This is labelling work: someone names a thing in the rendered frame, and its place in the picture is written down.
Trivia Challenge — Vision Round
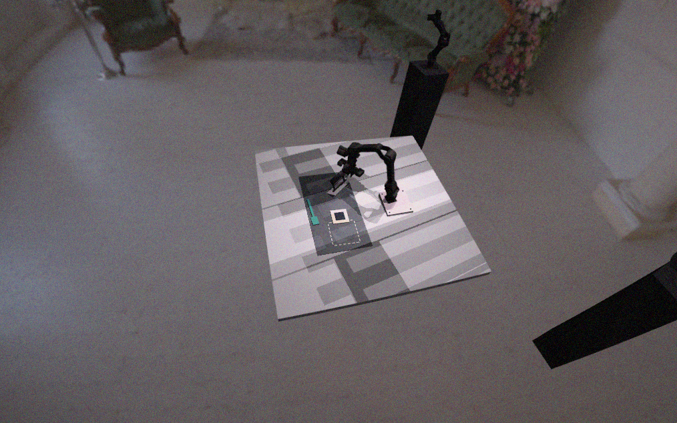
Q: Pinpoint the teal small trowel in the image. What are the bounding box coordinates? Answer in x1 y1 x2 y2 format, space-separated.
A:
307 199 319 225

